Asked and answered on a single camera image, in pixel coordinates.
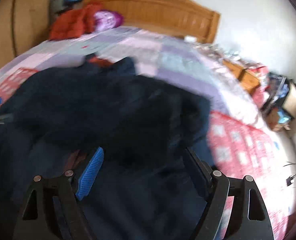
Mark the purple floral pillow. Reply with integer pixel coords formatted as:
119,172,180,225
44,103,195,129
93,10,124,32

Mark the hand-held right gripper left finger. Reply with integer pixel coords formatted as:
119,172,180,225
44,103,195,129
13,146,104,240

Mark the patchwork quilt bedspread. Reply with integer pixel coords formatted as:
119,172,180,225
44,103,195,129
0,27,263,130

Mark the black charger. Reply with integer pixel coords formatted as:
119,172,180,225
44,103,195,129
285,174,296,187

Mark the wooden wardrobe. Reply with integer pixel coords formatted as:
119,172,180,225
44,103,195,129
0,0,53,73

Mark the orange puffer jacket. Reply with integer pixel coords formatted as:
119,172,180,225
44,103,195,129
49,1,101,40

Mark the wooden headboard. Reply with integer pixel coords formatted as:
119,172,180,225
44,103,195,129
82,0,221,44

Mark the navy puffer jacket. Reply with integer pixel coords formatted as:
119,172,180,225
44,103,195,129
0,57,228,240

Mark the pile of cluttered belongings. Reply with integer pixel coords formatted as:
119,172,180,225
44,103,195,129
260,72,296,133

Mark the red checkered mat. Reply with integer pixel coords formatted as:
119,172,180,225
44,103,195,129
0,66,292,240

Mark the wooden nightstand with drawers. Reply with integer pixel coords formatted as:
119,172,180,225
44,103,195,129
223,59,261,94

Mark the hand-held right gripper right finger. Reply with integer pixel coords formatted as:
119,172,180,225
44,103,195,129
183,147,275,240

